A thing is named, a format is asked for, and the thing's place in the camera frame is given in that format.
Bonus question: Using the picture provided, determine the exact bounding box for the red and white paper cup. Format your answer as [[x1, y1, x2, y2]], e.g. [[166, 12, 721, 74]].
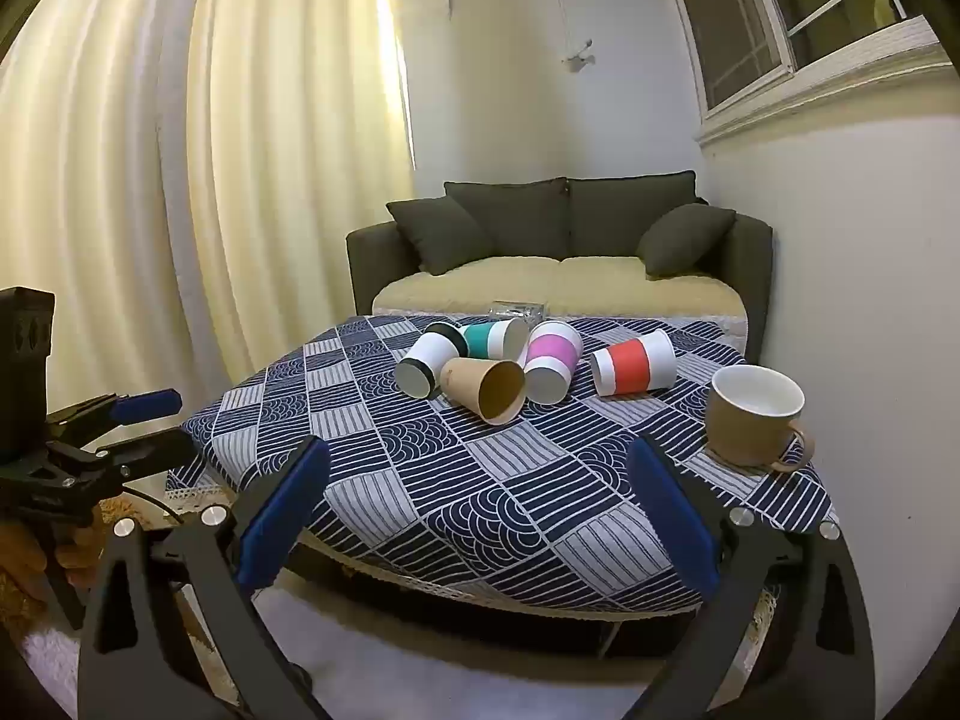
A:
[[589, 328, 677, 398]]

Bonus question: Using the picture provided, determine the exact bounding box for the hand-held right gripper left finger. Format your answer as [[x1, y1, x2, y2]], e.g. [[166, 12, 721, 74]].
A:
[[77, 435, 332, 720]]

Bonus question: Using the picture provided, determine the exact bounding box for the dark grey sofa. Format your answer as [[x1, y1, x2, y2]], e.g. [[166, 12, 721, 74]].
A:
[[346, 170, 774, 361]]

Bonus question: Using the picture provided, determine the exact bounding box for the person's left hand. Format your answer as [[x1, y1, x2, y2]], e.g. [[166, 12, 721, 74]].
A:
[[54, 521, 103, 590]]

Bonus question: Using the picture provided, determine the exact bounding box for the pink and white paper cup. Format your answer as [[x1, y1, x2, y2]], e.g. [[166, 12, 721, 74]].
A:
[[522, 322, 584, 404]]

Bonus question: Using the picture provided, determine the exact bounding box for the white and black paper cup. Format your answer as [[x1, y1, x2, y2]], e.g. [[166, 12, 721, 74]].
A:
[[396, 322, 470, 400]]

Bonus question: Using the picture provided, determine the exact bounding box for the blue patterned tablecloth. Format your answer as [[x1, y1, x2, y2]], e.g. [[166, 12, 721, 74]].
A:
[[166, 313, 842, 614]]

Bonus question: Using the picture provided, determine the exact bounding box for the cream sofa seat cover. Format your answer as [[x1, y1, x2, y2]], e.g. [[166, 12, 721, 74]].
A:
[[372, 254, 751, 352]]

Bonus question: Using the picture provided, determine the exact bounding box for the black cable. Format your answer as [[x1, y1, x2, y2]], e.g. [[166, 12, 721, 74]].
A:
[[118, 485, 190, 524]]

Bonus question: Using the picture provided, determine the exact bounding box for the brown kraft paper cup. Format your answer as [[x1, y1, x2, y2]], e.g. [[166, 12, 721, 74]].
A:
[[440, 357, 527, 427]]

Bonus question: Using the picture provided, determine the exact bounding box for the brown ceramic mug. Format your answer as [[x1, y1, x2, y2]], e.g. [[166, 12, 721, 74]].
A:
[[705, 364, 816, 475]]

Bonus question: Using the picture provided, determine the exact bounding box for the dark table leg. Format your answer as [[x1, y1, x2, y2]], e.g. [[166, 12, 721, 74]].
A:
[[598, 615, 628, 662]]

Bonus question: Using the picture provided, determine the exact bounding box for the cream curtain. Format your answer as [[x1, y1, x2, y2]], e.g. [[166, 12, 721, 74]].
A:
[[0, 0, 418, 440]]

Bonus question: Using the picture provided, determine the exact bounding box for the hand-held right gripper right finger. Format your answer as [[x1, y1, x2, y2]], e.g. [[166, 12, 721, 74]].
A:
[[627, 433, 878, 720]]

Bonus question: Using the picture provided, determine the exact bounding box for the teal and white paper cup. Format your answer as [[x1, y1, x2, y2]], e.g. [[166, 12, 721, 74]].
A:
[[459, 316, 531, 365]]

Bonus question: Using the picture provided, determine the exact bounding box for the dark grey sofa back cushion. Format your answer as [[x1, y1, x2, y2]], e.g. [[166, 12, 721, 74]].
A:
[[565, 170, 699, 257], [443, 178, 572, 260]]

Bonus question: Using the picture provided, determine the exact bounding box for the white framed window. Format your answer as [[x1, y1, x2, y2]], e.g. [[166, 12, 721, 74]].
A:
[[657, 0, 947, 145]]

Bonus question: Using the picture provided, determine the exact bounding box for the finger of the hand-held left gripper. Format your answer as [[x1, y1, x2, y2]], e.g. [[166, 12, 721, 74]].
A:
[[46, 388, 184, 440], [49, 430, 198, 482]]

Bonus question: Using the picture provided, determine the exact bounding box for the dark grey throw pillow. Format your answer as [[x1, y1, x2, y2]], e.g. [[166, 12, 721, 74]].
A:
[[635, 202, 738, 277], [385, 196, 497, 277]]

